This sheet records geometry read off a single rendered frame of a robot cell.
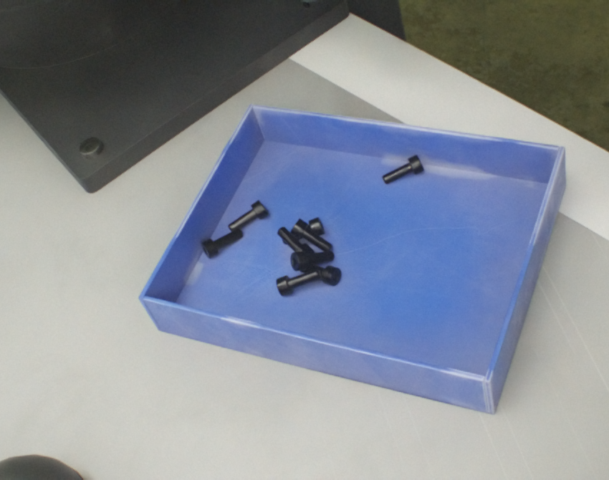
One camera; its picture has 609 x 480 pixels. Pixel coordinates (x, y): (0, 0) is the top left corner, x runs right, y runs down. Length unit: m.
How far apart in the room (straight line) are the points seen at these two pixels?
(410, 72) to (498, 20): 1.46
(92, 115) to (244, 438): 0.18
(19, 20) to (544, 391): 0.29
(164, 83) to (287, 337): 0.16
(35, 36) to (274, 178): 0.15
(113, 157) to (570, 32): 1.48
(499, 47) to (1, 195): 1.45
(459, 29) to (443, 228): 1.52
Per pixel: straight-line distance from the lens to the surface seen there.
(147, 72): 0.45
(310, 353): 0.32
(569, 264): 0.35
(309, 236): 0.36
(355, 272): 0.35
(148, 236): 0.39
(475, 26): 1.87
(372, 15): 0.96
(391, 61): 0.43
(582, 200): 0.36
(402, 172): 0.37
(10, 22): 0.47
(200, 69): 0.44
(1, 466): 0.32
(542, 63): 1.77
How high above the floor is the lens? 1.20
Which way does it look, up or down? 49 degrees down
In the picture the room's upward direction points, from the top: 20 degrees counter-clockwise
